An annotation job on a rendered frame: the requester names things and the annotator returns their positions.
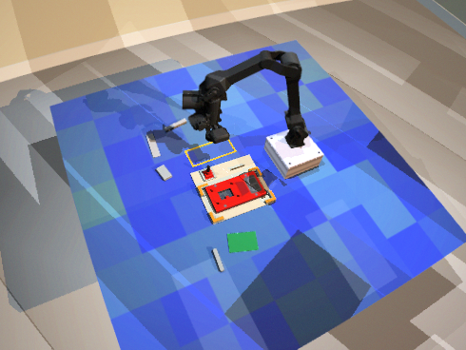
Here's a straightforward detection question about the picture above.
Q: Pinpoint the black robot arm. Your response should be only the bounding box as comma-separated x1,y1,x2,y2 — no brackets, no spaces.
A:
183,50,309,148

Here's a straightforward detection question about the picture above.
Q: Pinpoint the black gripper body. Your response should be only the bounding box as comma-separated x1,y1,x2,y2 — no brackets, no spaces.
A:
201,102,230,144

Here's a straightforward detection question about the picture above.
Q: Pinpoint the green flat rectangle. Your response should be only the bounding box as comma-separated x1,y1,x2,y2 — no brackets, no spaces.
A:
227,231,259,253

